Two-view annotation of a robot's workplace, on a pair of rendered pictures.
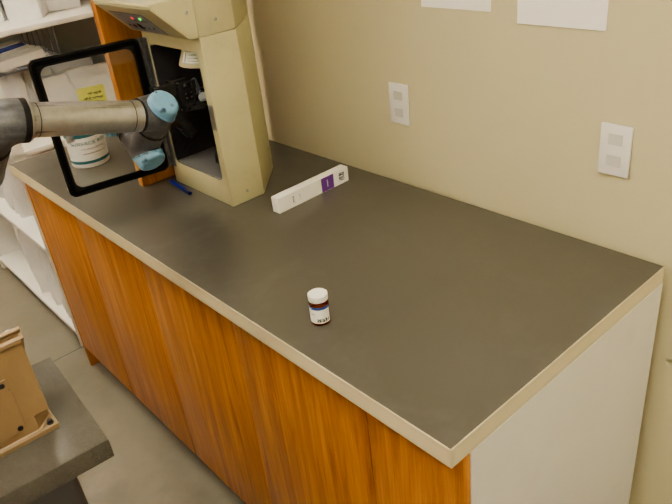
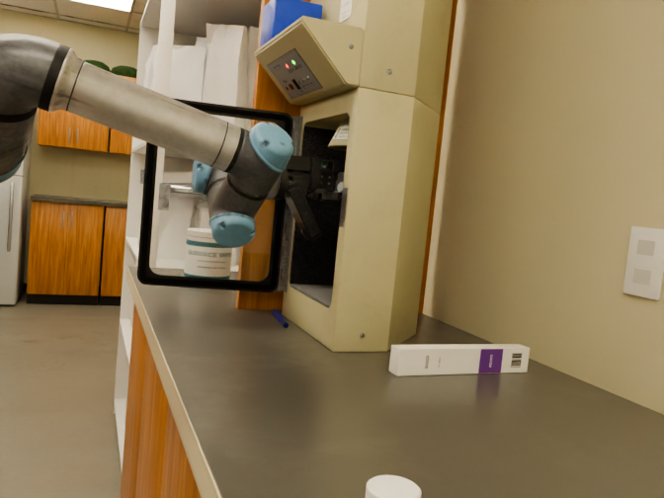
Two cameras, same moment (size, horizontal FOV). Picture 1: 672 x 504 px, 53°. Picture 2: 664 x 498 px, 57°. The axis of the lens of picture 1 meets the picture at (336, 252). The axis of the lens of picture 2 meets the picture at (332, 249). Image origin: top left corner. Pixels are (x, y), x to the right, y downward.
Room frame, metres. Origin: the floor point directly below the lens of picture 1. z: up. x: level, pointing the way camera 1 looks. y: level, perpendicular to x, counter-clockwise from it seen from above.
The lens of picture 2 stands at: (0.71, -0.02, 1.21)
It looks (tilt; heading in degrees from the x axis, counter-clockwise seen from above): 5 degrees down; 17
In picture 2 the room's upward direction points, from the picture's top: 6 degrees clockwise
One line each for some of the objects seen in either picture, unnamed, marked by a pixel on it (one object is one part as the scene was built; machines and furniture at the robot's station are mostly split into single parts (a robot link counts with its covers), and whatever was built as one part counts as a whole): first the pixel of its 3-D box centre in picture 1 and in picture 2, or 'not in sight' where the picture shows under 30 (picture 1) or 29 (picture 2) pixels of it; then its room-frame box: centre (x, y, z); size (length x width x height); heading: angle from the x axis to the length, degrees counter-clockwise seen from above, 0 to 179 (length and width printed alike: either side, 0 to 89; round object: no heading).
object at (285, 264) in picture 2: (157, 105); (290, 205); (1.99, 0.47, 1.19); 0.03 x 0.02 x 0.39; 39
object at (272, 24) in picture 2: not in sight; (290, 28); (1.92, 0.48, 1.56); 0.10 x 0.10 x 0.09; 39
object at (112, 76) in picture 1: (103, 119); (215, 198); (1.91, 0.61, 1.19); 0.30 x 0.01 x 0.40; 119
